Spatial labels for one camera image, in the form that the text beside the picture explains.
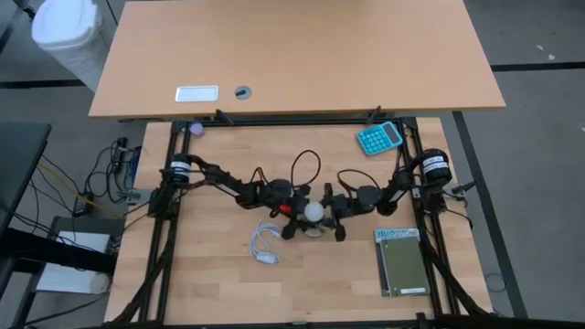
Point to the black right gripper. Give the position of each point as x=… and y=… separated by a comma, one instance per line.
x=345, y=205

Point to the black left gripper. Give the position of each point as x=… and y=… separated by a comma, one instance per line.
x=296, y=206

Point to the brass lamp socket base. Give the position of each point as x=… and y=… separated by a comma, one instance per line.
x=315, y=232

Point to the white light bulb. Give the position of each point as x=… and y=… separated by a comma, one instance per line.
x=314, y=211

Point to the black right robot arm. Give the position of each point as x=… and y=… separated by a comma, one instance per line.
x=434, y=166

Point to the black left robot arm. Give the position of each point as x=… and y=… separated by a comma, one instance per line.
x=228, y=183

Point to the teal tray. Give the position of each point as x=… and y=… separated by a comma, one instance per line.
x=377, y=139

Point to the green spiral notebook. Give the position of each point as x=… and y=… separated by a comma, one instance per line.
x=404, y=265

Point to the small purple round container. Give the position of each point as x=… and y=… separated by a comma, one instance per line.
x=197, y=130

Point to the light wooden desk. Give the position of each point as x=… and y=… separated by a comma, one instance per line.
x=297, y=45

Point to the black power adapter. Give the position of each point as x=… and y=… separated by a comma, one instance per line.
x=81, y=206

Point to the white computer case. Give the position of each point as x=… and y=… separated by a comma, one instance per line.
x=73, y=281

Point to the black desk foot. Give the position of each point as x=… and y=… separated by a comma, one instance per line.
x=45, y=251

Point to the black side table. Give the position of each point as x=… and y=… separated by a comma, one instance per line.
x=20, y=160

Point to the white trash bin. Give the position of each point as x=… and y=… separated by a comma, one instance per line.
x=68, y=32

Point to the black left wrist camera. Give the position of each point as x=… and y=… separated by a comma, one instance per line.
x=302, y=192

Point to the grey metal mounting bracket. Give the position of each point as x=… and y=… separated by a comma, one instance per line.
x=416, y=192
x=135, y=196
x=459, y=187

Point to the black aluminium table frame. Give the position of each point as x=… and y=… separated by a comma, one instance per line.
x=297, y=122

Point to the black frame clamp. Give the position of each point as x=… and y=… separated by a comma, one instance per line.
x=375, y=115
x=224, y=117

